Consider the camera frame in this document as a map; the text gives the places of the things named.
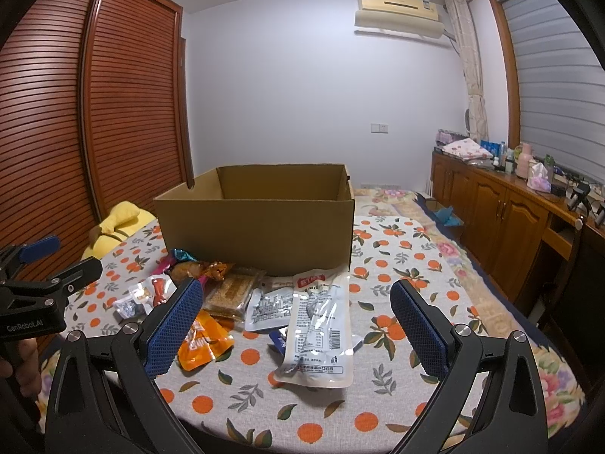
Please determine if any pink pack with brown food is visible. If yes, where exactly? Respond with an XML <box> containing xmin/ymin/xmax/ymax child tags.
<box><xmin>151</xmin><ymin>254</ymin><xmax>208</xmax><ymax>286</ymax></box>

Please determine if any orange snack packet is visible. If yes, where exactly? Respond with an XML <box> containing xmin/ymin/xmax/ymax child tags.
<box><xmin>177</xmin><ymin>309</ymin><xmax>234</xmax><ymax>372</ymax></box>

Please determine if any copper foil snack wrapper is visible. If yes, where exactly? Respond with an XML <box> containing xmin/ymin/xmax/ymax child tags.
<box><xmin>199</xmin><ymin>261</ymin><xmax>234</xmax><ymax>282</ymax></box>

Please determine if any brown sesame bar pack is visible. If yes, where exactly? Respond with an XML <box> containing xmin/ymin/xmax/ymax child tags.
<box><xmin>203</xmin><ymin>266</ymin><xmax>265</xmax><ymax>321</ymax></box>

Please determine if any small silver white snack pack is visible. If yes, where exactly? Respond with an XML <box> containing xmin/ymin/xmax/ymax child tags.
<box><xmin>244</xmin><ymin>287</ymin><xmax>293</xmax><ymax>332</ymax></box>

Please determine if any large clear white snack pack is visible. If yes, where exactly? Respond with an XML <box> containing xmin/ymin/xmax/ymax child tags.
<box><xmin>275</xmin><ymin>266</ymin><xmax>354</xmax><ymax>389</ymax></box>

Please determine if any teal blue snack wrapper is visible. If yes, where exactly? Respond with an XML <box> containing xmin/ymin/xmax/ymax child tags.
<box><xmin>170</xmin><ymin>249</ymin><xmax>198</xmax><ymax>263</ymax></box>

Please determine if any person's left hand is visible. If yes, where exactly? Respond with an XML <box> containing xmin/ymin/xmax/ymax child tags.
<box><xmin>1</xmin><ymin>338</ymin><xmax>41</xmax><ymax>399</ymax></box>

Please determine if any yellow plush toy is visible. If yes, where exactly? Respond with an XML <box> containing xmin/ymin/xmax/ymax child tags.
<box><xmin>81</xmin><ymin>201</ymin><xmax>155</xmax><ymax>259</ymax></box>

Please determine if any white red small packet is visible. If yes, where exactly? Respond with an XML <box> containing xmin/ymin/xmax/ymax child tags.
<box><xmin>112</xmin><ymin>275</ymin><xmax>176</xmax><ymax>320</ymax></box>

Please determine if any floral bedspread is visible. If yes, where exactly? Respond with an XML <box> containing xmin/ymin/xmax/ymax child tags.
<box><xmin>352</xmin><ymin>187</ymin><xmax>535</xmax><ymax>342</ymax></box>

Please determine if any orange print tablecloth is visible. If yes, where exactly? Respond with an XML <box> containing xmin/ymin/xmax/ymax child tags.
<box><xmin>65</xmin><ymin>214</ymin><xmax>585</xmax><ymax>453</ymax></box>

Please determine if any brown louvered wardrobe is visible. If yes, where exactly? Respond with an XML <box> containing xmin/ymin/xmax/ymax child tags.
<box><xmin>1</xmin><ymin>0</ymin><xmax>193</xmax><ymax>280</ymax></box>

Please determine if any wooden sideboard cabinet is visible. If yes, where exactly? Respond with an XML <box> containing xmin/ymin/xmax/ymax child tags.
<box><xmin>431</xmin><ymin>150</ymin><xmax>604</xmax><ymax>315</ymax></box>

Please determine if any brown cardboard box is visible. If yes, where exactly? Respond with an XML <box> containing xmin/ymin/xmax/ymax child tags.
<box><xmin>155</xmin><ymin>164</ymin><xmax>355</xmax><ymax>276</ymax></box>

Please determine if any blue paper item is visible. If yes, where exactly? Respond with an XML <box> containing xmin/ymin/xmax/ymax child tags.
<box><xmin>435</xmin><ymin>206</ymin><xmax>464</xmax><ymax>227</ymax></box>

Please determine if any pink plastic bag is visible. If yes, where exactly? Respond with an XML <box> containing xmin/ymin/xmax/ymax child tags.
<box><xmin>527</xmin><ymin>161</ymin><xmax>552</xmax><ymax>193</ymax></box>

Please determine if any pink bottle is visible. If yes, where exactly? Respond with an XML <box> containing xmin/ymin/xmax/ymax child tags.
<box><xmin>514</xmin><ymin>143</ymin><xmax>533</xmax><ymax>180</ymax></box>

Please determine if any folded floral cloth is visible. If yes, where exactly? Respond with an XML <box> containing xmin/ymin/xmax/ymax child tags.
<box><xmin>442</xmin><ymin>137</ymin><xmax>493</xmax><ymax>161</ymax></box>

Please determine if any grey window blind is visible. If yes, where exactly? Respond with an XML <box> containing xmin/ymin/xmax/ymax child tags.
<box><xmin>496</xmin><ymin>0</ymin><xmax>605</xmax><ymax>182</ymax></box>

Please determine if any floral beige curtain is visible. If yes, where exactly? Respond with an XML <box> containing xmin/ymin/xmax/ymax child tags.
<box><xmin>445</xmin><ymin>0</ymin><xmax>489</xmax><ymax>143</ymax></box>

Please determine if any white air conditioner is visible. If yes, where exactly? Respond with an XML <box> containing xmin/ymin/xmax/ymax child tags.
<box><xmin>355</xmin><ymin>0</ymin><xmax>445</xmax><ymax>39</ymax></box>

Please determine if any white wall switch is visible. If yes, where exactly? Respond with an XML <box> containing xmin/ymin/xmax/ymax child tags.
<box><xmin>370</xmin><ymin>123</ymin><xmax>389</xmax><ymax>134</ymax></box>

